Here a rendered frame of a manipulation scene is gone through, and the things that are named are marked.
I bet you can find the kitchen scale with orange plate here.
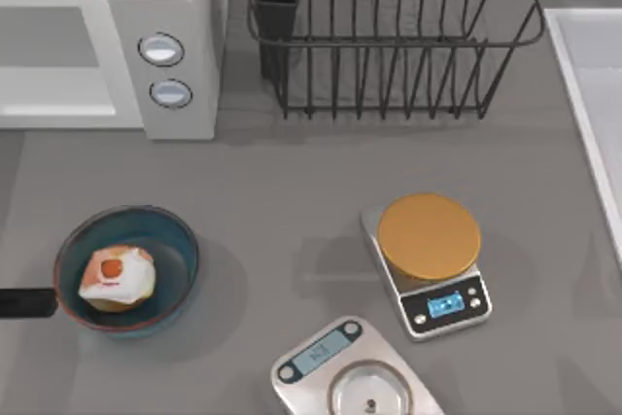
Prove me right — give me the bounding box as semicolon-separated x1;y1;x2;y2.
360;192;494;343

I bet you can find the grey round microwave knob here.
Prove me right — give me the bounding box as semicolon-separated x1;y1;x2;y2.
148;78;194;110
137;31;187;68

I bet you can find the pale microwave oven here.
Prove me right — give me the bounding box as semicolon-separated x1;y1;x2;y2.
0;0;229;143

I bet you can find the silver kitchen scale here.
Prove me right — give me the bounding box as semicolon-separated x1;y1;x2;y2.
269;315;446;415

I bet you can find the fried egg on bread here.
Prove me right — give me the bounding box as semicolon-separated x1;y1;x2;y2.
77;244;157;314

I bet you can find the blue frying pan black handle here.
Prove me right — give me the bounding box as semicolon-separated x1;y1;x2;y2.
0;204;201;341

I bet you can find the black wire dish rack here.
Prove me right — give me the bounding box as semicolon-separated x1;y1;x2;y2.
245;0;545;121

